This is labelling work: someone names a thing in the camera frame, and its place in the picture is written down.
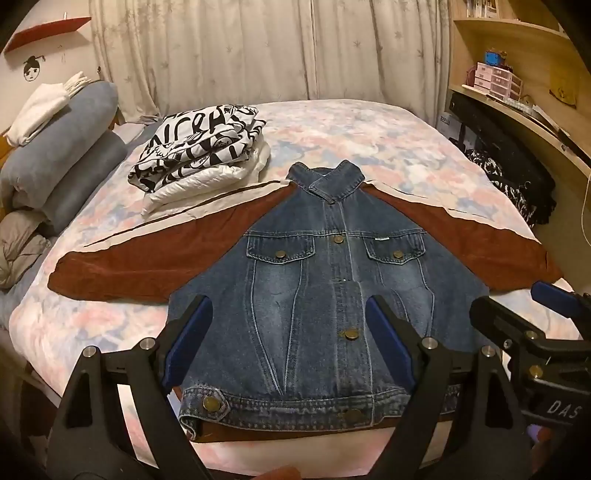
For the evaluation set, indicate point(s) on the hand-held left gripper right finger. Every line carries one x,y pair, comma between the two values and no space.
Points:
388,333

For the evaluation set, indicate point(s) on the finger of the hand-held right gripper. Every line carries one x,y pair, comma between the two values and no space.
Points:
496,318
556,295

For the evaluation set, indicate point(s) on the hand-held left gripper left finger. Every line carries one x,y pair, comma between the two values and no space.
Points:
185,333

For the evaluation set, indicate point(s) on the denim jacket with brown sleeves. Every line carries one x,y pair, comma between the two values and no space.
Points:
300,286

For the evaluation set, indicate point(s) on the black and white patterned cloth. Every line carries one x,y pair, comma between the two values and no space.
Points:
489,175

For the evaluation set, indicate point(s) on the white puffer jacket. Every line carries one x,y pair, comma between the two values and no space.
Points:
203,184

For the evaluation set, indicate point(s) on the long black bag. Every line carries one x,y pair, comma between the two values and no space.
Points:
503,134

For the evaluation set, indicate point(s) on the blue-grey pillow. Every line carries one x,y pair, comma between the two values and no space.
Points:
69,134
78,184

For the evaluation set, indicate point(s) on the black and white printed garment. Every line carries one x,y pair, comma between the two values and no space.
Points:
198,143

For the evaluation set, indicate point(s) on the bed with floral sheet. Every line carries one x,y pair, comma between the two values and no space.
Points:
369,134

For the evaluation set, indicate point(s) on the white printed box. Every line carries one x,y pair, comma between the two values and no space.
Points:
449,122

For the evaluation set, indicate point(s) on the mustard yellow pouch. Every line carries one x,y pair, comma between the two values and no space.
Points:
563,91

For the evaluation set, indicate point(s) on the pink drawer organizer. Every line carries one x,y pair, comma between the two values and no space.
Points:
496,82

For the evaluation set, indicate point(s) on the small blue box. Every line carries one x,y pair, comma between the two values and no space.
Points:
491,58

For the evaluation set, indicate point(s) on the wooden shelf unit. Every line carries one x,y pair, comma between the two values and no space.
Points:
517,41

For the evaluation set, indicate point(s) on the white knit cloth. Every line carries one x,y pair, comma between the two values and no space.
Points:
37,108

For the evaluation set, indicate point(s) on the beige patterned curtain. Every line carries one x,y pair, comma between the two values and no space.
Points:
231,46

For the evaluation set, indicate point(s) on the cartoon face wall sticker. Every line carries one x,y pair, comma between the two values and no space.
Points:
31,69

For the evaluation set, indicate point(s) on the red wall shelf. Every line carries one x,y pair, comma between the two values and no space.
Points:
41,33

